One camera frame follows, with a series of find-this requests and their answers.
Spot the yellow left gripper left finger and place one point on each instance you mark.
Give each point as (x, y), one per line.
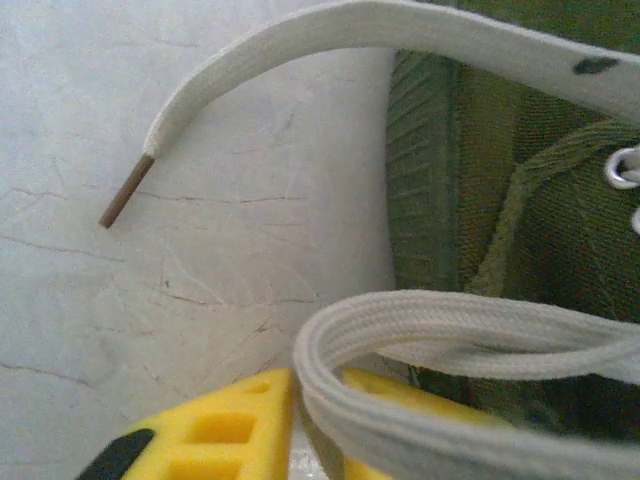
(225, 445)

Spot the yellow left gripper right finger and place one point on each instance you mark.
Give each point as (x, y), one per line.
(400, 395)

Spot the olive green canvas shoe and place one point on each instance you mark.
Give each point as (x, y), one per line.
(550, 225)

